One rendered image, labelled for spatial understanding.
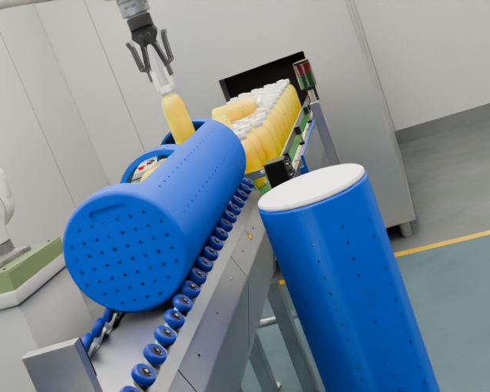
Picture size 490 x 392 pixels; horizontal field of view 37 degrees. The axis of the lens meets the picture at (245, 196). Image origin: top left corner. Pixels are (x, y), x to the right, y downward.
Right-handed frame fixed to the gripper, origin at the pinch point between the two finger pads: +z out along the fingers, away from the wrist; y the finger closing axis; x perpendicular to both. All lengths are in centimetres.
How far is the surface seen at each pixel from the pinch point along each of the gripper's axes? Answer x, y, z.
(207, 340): -83, 13, 50
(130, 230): -76, 4, 24
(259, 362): 6, -7, 103
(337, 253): -58, 42, 49
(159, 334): -98, 10, 40
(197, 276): -68, 11, 41
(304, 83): 52, 35, 22
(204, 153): -28.0, 11.7, 21.3
